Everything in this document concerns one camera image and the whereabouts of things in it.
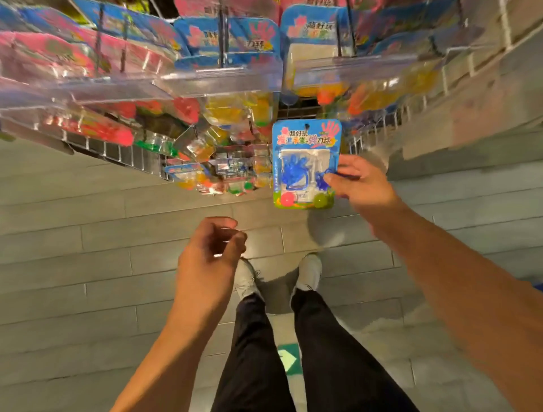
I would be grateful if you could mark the person's left hand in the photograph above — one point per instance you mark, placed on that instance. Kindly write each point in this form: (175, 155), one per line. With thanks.
(208, 276)

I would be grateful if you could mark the person's right hand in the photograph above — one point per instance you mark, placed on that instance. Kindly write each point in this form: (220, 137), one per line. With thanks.
(369, 191)

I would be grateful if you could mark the blue packet blue sticky toy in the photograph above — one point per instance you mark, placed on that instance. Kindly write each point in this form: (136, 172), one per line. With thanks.
(305, 165)

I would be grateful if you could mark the pile of small toy packets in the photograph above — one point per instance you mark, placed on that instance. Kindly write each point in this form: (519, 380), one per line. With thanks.
(212, 157)

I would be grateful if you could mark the person's left forearm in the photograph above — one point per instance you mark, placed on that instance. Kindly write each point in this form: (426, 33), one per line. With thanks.
(170, 369)

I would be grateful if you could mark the person's black trousers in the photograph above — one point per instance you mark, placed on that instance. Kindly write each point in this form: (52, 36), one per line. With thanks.
(348, 356)

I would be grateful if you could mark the green floor arrow sticker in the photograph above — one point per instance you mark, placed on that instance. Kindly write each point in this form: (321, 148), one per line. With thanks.
(289, 360)

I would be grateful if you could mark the clear plastic label holder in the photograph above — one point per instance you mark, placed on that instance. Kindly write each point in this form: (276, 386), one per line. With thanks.
(475, 110)

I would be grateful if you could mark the clear plastic price strip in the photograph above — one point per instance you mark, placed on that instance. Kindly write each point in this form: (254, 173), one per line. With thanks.
(220, 81)

